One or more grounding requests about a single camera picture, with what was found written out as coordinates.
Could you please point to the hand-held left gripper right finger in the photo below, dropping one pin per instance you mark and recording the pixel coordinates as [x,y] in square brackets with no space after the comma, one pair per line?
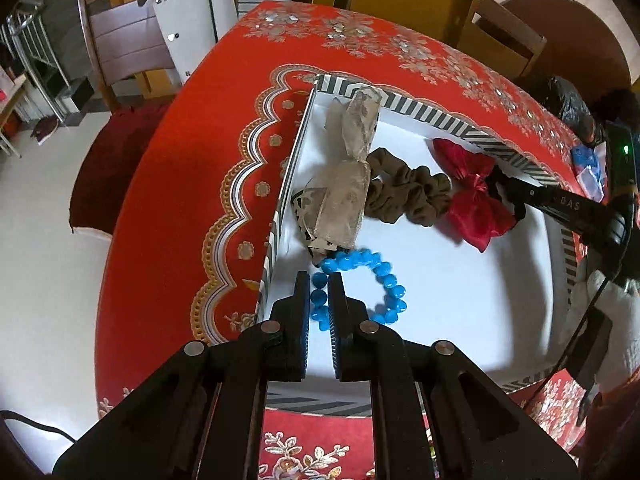
[332,320]

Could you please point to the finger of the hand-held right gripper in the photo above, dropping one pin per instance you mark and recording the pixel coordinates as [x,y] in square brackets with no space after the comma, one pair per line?
[560,205]

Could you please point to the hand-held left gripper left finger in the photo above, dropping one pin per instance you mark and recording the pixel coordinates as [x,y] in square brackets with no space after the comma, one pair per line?
[304,320]

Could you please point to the red satin hair bow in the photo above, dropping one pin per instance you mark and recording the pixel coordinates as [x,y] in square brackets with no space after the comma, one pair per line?
[475,210]

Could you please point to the white box with striped rim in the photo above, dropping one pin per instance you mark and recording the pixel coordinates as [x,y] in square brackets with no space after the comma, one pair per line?
[450,300]

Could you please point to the person's right forearm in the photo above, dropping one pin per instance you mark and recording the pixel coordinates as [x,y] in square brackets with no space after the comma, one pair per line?
[620,425]

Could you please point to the person's right hand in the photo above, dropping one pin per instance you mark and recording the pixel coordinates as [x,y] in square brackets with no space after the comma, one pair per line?
[625,325]

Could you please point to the blue and white packet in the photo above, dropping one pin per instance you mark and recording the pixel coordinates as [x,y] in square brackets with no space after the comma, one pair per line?
[589,172]

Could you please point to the black plastic bag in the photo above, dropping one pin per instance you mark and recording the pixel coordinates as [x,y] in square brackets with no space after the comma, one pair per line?
[575,105]

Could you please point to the beige organza hair bow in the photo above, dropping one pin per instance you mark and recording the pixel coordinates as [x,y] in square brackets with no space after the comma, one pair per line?
[340,200]

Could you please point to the brown fabric scrunchie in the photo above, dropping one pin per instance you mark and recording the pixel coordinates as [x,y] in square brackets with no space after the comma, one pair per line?
[400,190]

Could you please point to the round brown table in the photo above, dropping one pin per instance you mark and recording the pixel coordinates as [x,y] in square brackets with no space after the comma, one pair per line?
[575,30]

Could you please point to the red embroidered tablecloth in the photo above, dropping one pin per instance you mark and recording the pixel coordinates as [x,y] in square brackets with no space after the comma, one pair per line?
[200,160]

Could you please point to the brown wooden chair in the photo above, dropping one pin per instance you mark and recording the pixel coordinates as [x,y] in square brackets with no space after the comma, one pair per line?
[125,45]

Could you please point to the white garment with buttons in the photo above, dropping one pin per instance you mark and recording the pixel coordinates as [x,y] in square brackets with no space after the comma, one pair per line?
[195,10]

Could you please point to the metal rack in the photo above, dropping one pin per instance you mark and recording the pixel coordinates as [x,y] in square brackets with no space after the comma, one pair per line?
[35,60]

